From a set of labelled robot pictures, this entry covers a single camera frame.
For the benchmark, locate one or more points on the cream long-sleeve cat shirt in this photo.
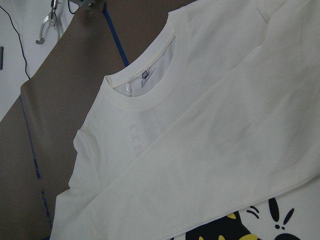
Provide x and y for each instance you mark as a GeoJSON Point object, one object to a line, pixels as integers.
{"type": "Point", "coordinates": [213, 133]}

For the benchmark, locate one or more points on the long blue tape strip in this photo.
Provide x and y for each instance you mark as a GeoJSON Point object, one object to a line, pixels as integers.
{"type": "Point", "coordinates": [115, 35]}

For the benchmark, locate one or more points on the metal clamp hook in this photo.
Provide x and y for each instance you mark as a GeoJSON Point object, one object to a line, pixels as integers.
{"type": "Point", "coordinates": [53, 20]}

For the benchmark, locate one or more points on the small grey block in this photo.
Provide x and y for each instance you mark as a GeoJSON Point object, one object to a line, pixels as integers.
{"type": "Point", "coordinates": [1, 57]}

